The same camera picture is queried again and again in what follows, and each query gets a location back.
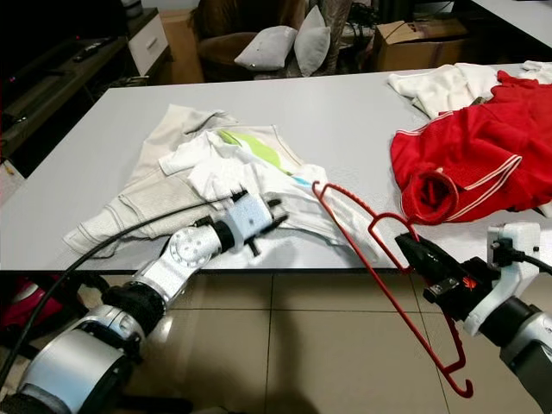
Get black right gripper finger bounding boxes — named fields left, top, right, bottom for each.
left=397, top=231, right=442, bottom=265
left=394, top=240, right=436, bottom=279

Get red plastic hanger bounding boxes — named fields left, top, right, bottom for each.
left=310, top=179, right=475, bottom=400

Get white T-shirt green print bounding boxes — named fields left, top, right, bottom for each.
left=162, top=128, right=346, bottom=238

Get red garment white stripes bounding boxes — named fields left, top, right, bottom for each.
left=388, top=69, right=552, bottom=227

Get red bag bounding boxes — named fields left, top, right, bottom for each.
left=0, top=276, right=44, bottom=329

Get dark brown armchair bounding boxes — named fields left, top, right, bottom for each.
left=197, top=0, right=337, bottom=83

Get brown cardboard box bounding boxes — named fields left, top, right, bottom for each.
left=375, top=17, right=471, bottom=72

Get dark TV stand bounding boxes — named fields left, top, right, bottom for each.
left=0, top=34, right=130, bottom=173

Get white crumpled garment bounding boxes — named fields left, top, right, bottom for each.
left=522, top=59, right=552, bottom=85

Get white drawer unit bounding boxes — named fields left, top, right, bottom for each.
left=129, top=10, right=169, bottom=77

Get black remote control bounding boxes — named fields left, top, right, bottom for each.
left=73, top=39, right=113, bottom=61

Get white table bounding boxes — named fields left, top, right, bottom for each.
left=470, top=0, right=552, bottom=48

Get black television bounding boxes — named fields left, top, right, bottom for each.
left=0, top=0, right=130, bottom=78

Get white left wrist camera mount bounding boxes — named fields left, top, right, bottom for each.
left=229, top=191, right=275, bottom=242

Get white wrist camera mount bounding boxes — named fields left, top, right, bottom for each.
left=464, top=223, right=544, bottom=337
left=229, top=191, right=275, bottom=242

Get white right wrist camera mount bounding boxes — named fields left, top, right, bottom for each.
left=464, top=223, right=544, bottom=337

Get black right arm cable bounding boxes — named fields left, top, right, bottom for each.
left=492, top=246, right=552, bottom=277

